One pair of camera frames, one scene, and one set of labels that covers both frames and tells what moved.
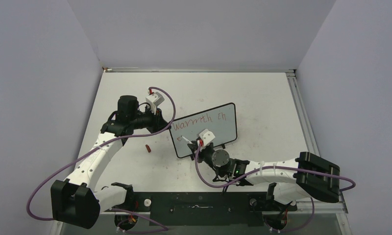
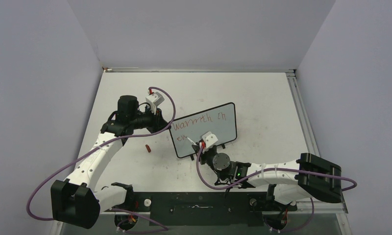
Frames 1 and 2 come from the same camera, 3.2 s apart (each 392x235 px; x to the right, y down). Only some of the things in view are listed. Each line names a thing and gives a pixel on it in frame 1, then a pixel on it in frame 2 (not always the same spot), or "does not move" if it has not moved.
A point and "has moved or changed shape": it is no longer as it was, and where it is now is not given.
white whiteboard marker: x=186 y=139 has moved or changed shape
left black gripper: x=158 y=123 does not move
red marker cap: x=148 y=148 does not move
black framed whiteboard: x=221 y=121 does not move
